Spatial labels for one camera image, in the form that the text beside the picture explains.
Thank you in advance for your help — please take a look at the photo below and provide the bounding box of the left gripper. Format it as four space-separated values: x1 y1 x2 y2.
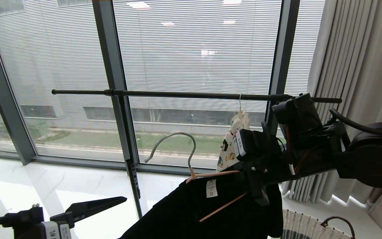
15 197 128 239

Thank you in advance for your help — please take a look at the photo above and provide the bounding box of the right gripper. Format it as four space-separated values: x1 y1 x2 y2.
236 159 287 207

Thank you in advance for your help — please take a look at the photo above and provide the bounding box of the cream printed garment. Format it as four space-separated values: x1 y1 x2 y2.
217 111 250 172

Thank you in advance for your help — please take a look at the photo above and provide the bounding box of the black garment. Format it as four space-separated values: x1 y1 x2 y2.
118 171 284 239

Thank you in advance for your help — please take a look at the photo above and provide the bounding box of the white laundry basket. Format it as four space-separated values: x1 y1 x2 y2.
281 209 356 239

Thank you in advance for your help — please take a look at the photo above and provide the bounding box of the black clothes rack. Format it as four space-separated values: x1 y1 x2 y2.
52 89 343 219

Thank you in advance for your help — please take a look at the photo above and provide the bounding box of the window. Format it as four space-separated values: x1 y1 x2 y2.
0 0 326 176

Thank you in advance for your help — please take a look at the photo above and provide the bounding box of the beige curtain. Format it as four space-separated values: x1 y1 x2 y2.
281 0 382 204

